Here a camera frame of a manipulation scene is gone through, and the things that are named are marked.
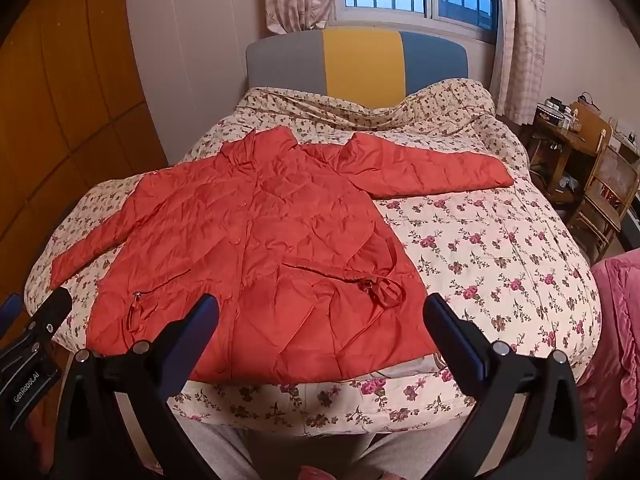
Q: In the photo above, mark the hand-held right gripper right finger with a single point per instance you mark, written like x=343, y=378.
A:
x=447, y=327

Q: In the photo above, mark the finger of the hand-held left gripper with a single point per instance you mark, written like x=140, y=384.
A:
x=10, y=310
x=50, y=312

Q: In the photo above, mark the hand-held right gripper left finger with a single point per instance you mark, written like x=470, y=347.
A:
x=201, y=322

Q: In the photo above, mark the orange padded jacket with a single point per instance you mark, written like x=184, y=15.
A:
x=280, y=220

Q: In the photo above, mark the floral quilt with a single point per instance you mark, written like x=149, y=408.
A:
x=500, y=260

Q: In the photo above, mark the person's grey pants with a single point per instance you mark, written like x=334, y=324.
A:
x=280, y=450

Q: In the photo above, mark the pink cloth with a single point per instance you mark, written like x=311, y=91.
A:
x=617, y=350

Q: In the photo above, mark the wooden cane chair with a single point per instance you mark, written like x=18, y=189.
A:
x=612, y=180

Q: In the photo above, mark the wooden desk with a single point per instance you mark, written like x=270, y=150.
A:
x=570, y=140

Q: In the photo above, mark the wooden wardrobe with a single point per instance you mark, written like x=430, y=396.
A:
x=65, y=85

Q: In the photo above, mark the black box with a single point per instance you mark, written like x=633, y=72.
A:
x=550, y=114

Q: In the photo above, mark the wooden solid-back chair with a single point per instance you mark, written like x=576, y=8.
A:
x=592, y=127

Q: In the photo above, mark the handbag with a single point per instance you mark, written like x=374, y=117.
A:
x=589, y=101

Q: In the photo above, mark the grey yellow blue headboard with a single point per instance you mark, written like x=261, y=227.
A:
x=360, y=60

